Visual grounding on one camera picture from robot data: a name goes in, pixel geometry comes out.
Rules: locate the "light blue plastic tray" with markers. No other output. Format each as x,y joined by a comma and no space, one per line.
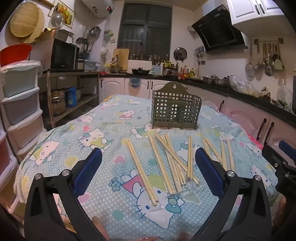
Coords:
91,65

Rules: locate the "black range hood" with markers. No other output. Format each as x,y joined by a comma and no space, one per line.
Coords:
219,32

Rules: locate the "metal skimmer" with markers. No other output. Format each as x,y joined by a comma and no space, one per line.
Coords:
257,67

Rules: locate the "glass blender jug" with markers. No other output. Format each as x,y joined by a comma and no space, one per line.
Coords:
83,45

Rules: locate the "kitchen shelf rack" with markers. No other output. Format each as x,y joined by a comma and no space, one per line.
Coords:
69,73

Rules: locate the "hanging metal colander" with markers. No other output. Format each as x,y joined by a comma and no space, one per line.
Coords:
94,31

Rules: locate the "row of sauce bottles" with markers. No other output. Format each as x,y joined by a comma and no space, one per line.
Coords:
182,73

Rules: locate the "white upper cabinet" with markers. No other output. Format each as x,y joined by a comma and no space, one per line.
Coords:
245,11

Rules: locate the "fruit wall poster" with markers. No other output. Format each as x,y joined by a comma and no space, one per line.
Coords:
69,16

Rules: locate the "metal faucet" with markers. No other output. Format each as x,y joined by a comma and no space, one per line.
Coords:
114,60

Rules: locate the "dark kitchen window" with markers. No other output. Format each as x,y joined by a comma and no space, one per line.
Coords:
134,37

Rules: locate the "hanging metal pot lid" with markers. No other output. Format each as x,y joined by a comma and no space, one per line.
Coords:
180,54

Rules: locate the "metal ladle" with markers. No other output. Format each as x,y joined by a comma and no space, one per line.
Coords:
269,71
264,61

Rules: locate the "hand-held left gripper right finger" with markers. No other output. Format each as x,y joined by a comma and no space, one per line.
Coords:
208,171

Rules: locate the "hanging glass lid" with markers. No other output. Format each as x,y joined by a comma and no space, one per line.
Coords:
57,20

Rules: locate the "small steel pot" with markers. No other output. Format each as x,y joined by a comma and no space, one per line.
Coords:
78,93

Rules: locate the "black wok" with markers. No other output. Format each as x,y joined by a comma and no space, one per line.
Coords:
141,71

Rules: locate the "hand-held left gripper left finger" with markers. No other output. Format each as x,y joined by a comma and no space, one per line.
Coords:
87,169

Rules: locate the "white plastic scoop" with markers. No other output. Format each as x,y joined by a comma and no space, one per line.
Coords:
104,52

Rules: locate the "cartoon cat printed blanket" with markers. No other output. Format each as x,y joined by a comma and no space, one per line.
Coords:
111,129

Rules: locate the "red plastic basin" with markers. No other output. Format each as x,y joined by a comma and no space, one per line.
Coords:
13,54

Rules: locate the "plastic drawer unit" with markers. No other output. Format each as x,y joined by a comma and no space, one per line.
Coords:
20,104

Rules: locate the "green plastic utensil holder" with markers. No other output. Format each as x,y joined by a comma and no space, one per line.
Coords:
161,115

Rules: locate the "white base cabinets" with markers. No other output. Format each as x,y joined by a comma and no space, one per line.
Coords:
115,85

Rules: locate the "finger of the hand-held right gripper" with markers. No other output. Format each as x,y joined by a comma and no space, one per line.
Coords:
286,145
272,155

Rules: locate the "hanging green white packet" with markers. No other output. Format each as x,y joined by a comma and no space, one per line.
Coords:
109,37

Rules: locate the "round bamboo boards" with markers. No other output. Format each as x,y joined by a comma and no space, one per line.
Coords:
25,20

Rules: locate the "white blue knife holder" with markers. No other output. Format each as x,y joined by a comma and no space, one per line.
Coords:
157,69

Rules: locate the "black kitchen countertop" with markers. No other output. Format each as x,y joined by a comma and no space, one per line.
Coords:
212,89

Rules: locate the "steel mixing bowl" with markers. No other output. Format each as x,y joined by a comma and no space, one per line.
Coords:
222,82
209,80

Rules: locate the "black microwave oven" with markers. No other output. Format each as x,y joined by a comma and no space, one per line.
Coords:
62,54

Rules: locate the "blue plastic bag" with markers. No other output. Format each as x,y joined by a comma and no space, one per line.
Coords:
134,81

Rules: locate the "pile of mushrooms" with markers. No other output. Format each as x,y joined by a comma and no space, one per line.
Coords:
265,93

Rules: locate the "plastic bag of greens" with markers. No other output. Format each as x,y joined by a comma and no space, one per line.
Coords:
285,97

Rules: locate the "row of spice jars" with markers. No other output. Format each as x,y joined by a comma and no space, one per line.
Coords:
150,57

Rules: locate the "hanging kitchen tools bundle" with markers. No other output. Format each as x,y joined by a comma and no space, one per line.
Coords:
199,52

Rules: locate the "plastic bag of yellow food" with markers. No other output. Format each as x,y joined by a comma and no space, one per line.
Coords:
245,87

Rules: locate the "white water heater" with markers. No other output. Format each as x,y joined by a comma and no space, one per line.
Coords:
97,5

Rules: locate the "blue canister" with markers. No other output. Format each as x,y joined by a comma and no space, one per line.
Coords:
70,97

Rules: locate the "light green spatula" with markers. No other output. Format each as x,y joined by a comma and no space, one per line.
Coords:
278,63

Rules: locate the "wooden cutting board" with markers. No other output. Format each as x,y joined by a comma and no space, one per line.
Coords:
122,58

